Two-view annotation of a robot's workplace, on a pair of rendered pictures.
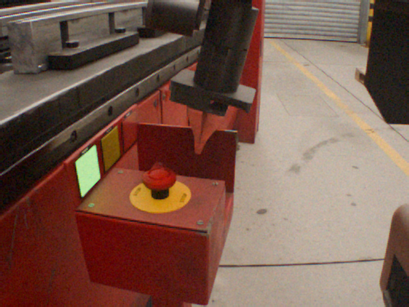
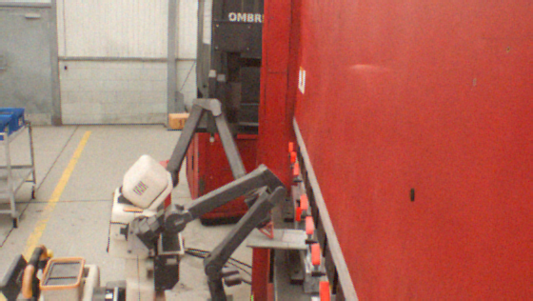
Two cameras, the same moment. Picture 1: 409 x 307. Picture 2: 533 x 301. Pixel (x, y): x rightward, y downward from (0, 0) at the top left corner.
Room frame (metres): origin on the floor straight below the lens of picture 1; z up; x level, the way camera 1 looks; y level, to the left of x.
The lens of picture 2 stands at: (1.93, -0.29, 1.90)
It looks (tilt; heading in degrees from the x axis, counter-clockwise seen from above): 15 degrees down; 164
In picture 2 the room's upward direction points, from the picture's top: 3 degrees clockwise
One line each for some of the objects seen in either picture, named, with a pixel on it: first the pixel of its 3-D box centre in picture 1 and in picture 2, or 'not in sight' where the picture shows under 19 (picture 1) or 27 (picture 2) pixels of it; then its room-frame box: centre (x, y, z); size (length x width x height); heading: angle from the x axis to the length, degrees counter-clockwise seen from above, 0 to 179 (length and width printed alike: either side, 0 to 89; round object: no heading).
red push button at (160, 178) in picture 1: (159, 186); not in sight; (0.36, 0.05, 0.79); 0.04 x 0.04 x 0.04
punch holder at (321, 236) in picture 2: not in sight; (331, 245); (0.75, 0.28, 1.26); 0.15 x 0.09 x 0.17; 165
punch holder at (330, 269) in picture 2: not in sight; (342, 279); (0.94, 0.23, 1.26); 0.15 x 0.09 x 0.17; 165
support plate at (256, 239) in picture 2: not in sight; (275, 238); (0.16, 0.28, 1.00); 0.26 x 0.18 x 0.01; 75
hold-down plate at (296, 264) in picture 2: not in sight; (294, 264); (0.22, 0.36, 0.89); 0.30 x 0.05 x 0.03; 165
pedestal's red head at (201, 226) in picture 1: (165, 195); not in sight; (0.40, 0.05, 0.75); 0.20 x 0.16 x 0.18; 167
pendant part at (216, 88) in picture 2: not in sight; (216, 99); (-1.10, 0.21, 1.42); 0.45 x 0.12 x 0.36; 170
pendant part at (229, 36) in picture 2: not in sight; (229, 83); (-1.13, 0.31, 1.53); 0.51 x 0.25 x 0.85; 170
